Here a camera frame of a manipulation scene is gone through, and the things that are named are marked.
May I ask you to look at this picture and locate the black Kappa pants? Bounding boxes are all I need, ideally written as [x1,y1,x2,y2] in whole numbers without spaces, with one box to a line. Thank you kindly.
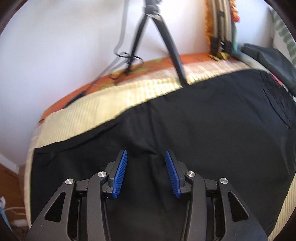
[31,69,295,240]

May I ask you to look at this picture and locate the white power strip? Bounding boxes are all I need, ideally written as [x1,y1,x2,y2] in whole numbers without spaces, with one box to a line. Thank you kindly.
[13,219,28,227]

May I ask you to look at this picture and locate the folded dark clothes stack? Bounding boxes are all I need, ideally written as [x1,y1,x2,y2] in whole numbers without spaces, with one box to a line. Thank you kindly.
[241,44,295,97]

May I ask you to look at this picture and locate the green leaf pattern pillow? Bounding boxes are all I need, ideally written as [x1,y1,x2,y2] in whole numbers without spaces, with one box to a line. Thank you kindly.
[270,8,295,52]

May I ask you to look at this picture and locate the black tripod cable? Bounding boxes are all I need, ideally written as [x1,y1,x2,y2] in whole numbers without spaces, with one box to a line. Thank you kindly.
[99,0,144,79]

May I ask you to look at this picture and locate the black camera tripod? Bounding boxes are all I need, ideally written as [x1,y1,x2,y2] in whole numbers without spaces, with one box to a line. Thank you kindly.
[124,1,188,87]

